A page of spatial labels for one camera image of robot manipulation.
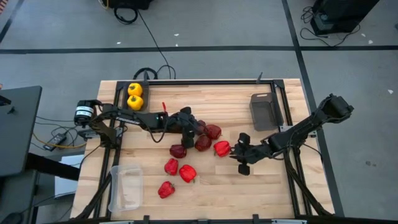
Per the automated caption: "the black crossbar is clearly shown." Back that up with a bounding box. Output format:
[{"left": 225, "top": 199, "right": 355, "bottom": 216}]
[{"left": 26, "top": 152, "right": 81, "bottom": 181}]

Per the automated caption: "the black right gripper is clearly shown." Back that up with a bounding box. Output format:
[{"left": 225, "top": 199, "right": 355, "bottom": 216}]
[{"left": 229, "top": 133, "right": 271, "bottom": 175}]

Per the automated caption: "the black cable coil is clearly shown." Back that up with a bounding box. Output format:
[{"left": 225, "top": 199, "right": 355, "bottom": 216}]
[{"left": 113, "top": 6, "right": 139, "bottom": 25}]

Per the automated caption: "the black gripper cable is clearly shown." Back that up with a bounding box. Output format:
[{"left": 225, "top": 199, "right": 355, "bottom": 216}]
[{"left": 146, "top": 123, "right": 170, "bottom": 144}]

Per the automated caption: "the dark grey plastic bin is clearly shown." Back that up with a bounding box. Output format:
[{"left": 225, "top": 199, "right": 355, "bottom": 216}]
[
  {"left": 249, "top": 92, "right": 284, "bottom": 132},
  {"left": 123, "top": 81, "right": 150, "bottom": 113}
]

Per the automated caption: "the black equipment case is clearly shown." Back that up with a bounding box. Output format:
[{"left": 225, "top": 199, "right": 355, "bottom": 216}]
[{"left": 310, "top": 0, "right": 381, "bottom": 35}]

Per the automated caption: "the black floor cable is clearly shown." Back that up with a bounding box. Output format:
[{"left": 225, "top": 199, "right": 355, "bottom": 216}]
[{"left": 300, "top": 6, "right": 361, "bottom": 47}]

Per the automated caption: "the clear plastic bin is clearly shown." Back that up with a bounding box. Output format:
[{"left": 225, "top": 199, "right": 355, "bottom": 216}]
[{"left": 108, "top": 164, "right": 144, "bottom": 213}]

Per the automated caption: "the black cable bundle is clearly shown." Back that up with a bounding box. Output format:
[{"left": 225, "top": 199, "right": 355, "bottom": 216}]
[{"left": 34, "top": 115, "right": 94, "bottom": 138}]

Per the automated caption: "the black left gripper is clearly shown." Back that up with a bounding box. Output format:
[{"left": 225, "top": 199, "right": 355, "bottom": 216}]
[{"left": 167, "top": 106, "right": 206, "bottom": 149}]

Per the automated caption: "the black power adapter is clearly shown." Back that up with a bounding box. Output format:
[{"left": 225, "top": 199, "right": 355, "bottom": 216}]
[{"left": 42, "top": 133, "right": 68, "bottom": 152}]

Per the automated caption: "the black aluminium rig frame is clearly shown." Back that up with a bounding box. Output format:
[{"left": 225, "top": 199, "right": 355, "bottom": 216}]
[{"left": 73, "top": 79, "right": 335, "bottom": 224}]

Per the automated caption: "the long black cable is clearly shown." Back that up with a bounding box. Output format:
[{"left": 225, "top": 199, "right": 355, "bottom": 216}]
[{"left": 136, "top": 9, "right": 177, "bottom": 80}]

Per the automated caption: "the yellow bell pepper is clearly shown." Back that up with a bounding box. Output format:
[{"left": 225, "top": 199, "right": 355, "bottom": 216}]
[
  {"left": 126, "top": 95, "right": 145, "bottom": 111},
  {"left": 127, "top": 82, "right": 144, "bottom": 97}
]

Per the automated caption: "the black cable loop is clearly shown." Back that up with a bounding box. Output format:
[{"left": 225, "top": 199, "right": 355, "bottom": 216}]
[{"left": 132, "top": 67, "right": 159, "bottom": 81}]

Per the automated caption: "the black box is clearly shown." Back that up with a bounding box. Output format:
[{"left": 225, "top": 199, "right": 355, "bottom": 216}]
[{"left": 107, "top": 0, "right": 155, "bottom": 10}]

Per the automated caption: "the white board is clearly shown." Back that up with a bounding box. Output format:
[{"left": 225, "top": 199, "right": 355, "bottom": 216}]
[{"left": 54, "top": 154, "right": 85, "bottom": 200}]

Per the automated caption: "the grey desk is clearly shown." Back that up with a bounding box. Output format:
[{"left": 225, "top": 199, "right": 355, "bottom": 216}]
[{"left": 0, "top": 86, "right": 43, "bottom": 177}]

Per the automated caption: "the yellow cable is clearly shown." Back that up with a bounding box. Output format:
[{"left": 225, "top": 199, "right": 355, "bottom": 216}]
[{"left": 32, "top": 132, "right": 88, "bottom": 149}]

